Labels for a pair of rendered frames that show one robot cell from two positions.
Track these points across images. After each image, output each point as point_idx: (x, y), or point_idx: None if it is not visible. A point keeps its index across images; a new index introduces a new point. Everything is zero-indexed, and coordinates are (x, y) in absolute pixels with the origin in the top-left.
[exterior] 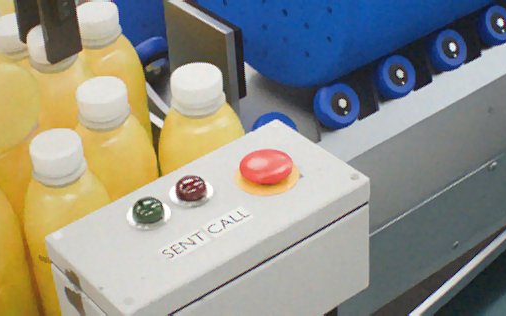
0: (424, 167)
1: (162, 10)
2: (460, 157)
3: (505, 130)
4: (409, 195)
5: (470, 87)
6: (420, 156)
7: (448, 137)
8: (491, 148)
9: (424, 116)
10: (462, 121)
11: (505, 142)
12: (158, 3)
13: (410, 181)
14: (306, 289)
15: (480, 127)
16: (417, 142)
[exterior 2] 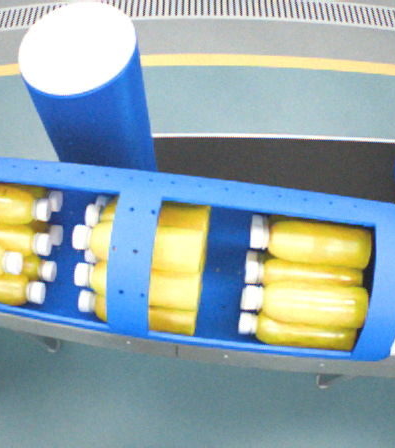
0: None
1: (50, 128)
2: (16, 327)
3: (46, 333)
4: None
5: (21, 317)
6: None
7: (10, 320)
8: (36, 333)
9: None
10: (18, 320)
11: (46, 335)
12: (48, 125)
13: None
14: None
15: (30, 326)
16: None
